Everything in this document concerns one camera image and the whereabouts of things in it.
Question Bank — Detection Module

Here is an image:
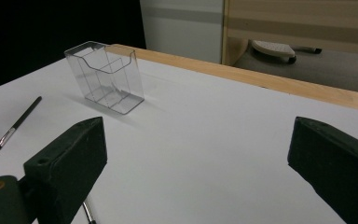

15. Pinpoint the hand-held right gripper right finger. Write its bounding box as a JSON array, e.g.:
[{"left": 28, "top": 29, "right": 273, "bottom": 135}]
[{"left": 287, "top": 116, "right": 358, "bottom": 224}]

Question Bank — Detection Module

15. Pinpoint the white-tipped black makeup brush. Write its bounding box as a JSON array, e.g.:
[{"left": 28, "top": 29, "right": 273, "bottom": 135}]
[{"left": 0, "top": 95, "right": 43, "bottom": 152}]

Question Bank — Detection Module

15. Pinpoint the black curtain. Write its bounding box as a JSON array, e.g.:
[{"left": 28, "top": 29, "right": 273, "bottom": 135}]
[{"left": 0, "top": 0, "right": 147, "bottom": 94}]

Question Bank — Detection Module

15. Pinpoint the white cabinet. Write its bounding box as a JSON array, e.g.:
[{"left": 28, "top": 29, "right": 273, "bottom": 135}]
[{"left": 139, "top": 0, "right": 225, "bottom": 64}]

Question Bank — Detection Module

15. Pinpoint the wooden desk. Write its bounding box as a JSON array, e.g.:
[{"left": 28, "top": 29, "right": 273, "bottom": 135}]
[{"left": 221, "top": 0, "right": 358, "bottom": 66}]

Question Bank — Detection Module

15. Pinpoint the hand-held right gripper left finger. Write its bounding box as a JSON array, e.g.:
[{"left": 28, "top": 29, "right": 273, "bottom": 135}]
[{"left": 23, "top": 117, "right": 108, "bottom": 224}]

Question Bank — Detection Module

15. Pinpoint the wooden table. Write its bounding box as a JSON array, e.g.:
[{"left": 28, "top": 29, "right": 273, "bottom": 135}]
[{"left": 105, "top": 43, "right": 358, "bottom": 115}]

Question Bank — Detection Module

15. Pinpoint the clear plastic organizer container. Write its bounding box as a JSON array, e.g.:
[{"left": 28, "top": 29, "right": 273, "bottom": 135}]
[{"left": 63, "top": 40, "right": 145, "bottom": 116}]

